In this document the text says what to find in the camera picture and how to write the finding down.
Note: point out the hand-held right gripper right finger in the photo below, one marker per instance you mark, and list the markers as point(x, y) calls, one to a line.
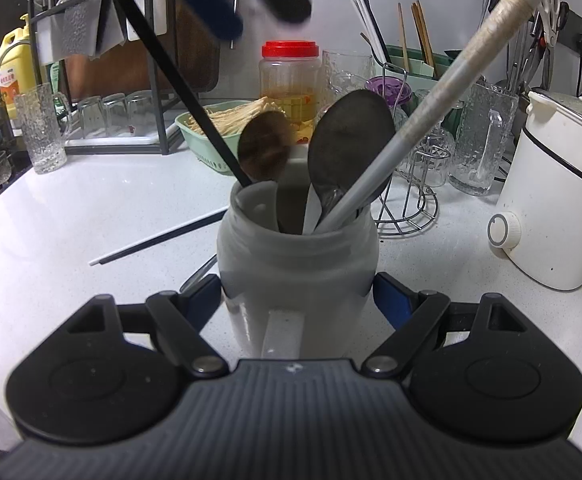
point(391, 302)

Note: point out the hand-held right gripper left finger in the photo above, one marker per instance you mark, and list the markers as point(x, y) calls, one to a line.
point(205, 292)

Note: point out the black chopstick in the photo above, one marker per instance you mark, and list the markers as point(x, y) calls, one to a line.
point(171, 233)
point(181, 85)

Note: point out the white ceramic mug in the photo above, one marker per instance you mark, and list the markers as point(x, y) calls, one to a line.
point(296, 270)

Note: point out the brown wooden spoon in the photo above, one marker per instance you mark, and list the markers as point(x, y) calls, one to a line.
point(266, 145)

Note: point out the large grey metal spoon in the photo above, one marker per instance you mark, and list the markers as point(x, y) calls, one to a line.
point(351, 145)

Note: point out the row of hanging metal utensils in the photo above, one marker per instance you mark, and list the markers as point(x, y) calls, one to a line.
point(516, 60)

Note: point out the wooden cutting board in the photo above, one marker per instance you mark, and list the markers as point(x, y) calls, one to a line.
point(191, 55)

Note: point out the white hanging caddy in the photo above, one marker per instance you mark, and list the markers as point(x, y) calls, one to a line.
point(146, 10)
point(48, 40)

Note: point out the red lid plastic jar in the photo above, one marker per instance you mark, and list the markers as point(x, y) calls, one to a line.
point(291, 85)

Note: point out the tall textured glass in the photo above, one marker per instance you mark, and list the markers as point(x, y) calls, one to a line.
point(346, 67)

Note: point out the enoki mushroom bundle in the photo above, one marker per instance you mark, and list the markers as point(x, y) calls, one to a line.
point(231, 115)

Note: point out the clear drinking glass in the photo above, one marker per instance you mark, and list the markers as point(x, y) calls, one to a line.
point(116, 115)
point(90, 117)
point(141, 112)

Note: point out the green utensil holder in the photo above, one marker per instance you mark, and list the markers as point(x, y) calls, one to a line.
point(396, 57)

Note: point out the grey dish cloth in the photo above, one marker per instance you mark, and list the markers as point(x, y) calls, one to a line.
point(81, 10)

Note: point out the purple lid glass cup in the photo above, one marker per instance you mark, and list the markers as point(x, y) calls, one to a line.
point(386, 85)

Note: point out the green plastic basket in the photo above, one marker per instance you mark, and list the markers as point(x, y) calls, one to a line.
point(196, 152)

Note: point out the bunch of upright chopsticks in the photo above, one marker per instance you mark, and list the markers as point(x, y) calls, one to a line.
point(422, 35)

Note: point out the cluster of clear glass cups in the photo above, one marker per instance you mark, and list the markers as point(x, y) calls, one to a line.
point(436, 160)

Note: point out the textured glass mug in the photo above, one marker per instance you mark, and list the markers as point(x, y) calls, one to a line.
point(476, 150)

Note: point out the white electric cooker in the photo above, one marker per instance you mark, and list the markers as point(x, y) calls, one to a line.
point(556, 210)

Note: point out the yellow oil bottle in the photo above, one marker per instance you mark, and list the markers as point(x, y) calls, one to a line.
point(16, 70)

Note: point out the textured glass tumbler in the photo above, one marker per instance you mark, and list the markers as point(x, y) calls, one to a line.
point(41, 130)

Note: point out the black frame dish rack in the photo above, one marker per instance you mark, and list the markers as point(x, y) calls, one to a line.
point(163, 110)

